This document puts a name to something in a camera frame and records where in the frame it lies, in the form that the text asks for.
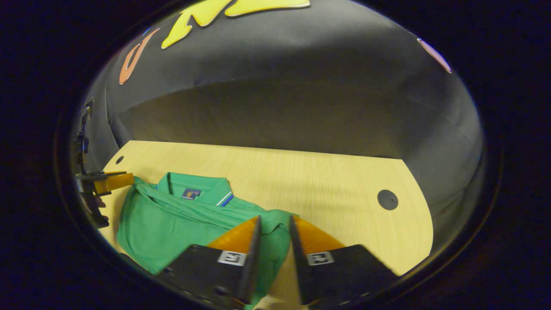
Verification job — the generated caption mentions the green T-shirt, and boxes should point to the green T-shirt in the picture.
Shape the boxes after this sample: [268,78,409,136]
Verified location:
[116,172,300,310]

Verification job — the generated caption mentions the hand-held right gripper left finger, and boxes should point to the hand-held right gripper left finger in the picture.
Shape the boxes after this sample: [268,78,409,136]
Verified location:
[156,215,263,310]

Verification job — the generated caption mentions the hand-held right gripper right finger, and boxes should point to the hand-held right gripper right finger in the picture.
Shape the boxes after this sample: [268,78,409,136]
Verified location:
[288,215,400,310]

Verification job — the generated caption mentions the black backdrop cloth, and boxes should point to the black backdrop cloth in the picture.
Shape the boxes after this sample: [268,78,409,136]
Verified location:
[71,0,485,242]

